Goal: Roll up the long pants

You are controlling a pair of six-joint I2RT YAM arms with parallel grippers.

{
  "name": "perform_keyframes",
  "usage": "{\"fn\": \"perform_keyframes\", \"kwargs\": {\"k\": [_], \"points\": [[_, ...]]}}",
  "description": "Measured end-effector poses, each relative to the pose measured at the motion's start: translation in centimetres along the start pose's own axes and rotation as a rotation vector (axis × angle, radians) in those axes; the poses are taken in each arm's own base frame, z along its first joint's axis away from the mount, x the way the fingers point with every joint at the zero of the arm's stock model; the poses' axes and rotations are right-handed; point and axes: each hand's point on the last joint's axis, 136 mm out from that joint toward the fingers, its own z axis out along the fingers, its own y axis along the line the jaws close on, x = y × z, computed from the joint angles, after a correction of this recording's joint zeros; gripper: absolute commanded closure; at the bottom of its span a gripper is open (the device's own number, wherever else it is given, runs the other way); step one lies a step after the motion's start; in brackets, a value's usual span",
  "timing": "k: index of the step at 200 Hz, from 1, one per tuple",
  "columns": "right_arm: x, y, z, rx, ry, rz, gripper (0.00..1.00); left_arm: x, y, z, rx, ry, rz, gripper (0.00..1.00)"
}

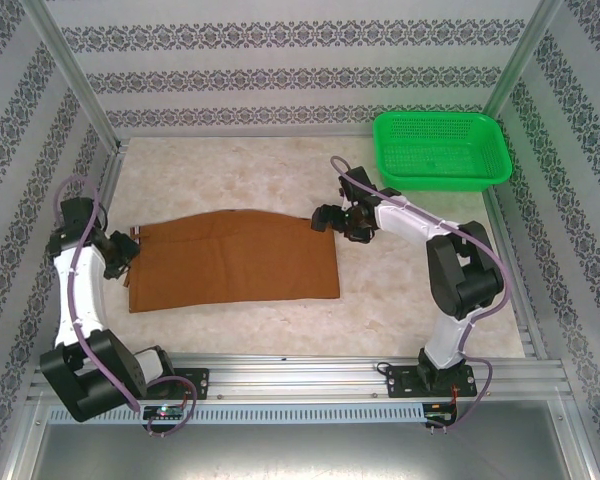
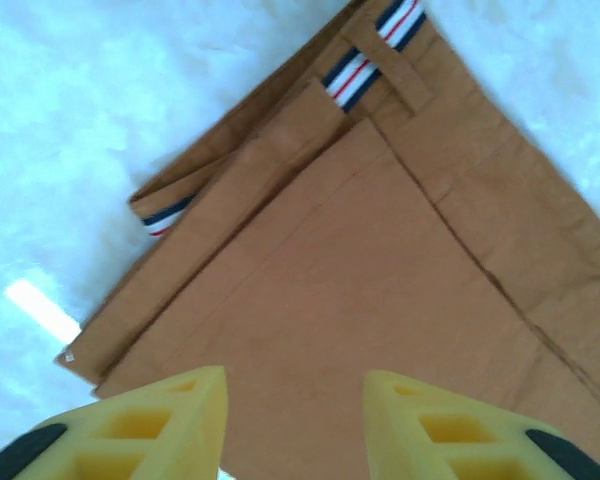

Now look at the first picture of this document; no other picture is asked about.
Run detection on green plastic basket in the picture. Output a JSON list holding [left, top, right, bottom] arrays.
[[372, 111, 512, 194]]

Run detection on brown long pants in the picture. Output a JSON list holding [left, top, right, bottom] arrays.
[[124, 208, 342, 315]]

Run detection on circuit board with green light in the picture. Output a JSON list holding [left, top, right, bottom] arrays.
[[142, 405, 186, 420]]

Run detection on slotted grey cable duct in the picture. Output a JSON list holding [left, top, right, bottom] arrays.
[[47, 402, 427, 424]]

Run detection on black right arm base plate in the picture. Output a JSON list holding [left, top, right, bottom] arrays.
[[385, 362, 479, 400]]

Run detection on aluminium frame post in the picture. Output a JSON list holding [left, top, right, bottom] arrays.
[[481, 0, 565, 119], [25, 0, 122, 147]]

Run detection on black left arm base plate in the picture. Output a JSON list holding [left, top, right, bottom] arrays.
[[169, 367, 211, 401]]

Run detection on aluminium mounting rail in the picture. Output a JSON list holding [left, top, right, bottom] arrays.
[[27, 353, 574, 402]]

